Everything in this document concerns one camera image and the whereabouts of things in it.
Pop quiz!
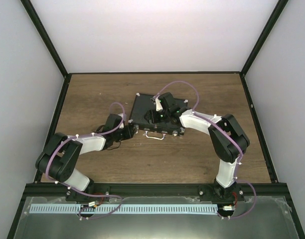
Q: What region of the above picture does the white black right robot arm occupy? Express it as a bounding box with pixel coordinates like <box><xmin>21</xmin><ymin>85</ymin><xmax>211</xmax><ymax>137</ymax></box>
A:
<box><xmin>146</xmin><ymin>92</ymin><xmax>250</xmax><ymax>201</ymax></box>

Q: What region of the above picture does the light blue slotted cable duct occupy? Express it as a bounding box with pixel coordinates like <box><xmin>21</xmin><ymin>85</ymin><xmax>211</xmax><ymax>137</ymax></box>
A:
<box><xmin>29</xmin><ymin>204</ymin><xmax>218</xmax><ymax>215</ymax></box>

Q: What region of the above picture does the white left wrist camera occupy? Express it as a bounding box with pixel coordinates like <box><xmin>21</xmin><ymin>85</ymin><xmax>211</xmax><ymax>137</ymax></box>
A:
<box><xmin>118</xmin><ymin>113</ymin><xmax>127</xmax><ymax>129</ymax></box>

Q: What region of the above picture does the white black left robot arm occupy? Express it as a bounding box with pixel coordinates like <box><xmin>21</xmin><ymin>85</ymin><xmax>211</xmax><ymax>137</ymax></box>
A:
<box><xmin>35</xmin><ymin>114</ymin><xmax>138</xmax><ymax>201</ymax></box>

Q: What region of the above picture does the black poker chip case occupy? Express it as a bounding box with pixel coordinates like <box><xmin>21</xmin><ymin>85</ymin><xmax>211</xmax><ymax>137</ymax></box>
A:
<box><xmin>129</xmin><ymin>93</ymin><xmax>185</xmax><ymax>136</ymax></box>

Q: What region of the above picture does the black front mounting rail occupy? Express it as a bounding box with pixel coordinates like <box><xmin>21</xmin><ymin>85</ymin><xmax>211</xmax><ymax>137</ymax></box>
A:
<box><xmin>22</xmin><ymin>183</ymin><xmax>291</xmax><ymax>203</ymax></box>

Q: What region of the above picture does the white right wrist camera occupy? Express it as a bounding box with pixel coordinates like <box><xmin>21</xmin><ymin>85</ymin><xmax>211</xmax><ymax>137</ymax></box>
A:
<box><xmin>154</xmin><ymin>97</ymin><xmax>163</xmax><ymax>112</ymax></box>

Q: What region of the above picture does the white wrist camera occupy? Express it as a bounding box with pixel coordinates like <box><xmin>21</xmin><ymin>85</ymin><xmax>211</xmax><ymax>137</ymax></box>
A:
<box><xmin>154</xmin><ymin>97</ymin><xmax>163</xmax><ymax>112</ymax></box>
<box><xmin>118</xmin><ymin>113</ymin><xmax>127</xmax><ymax>129</ymax></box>

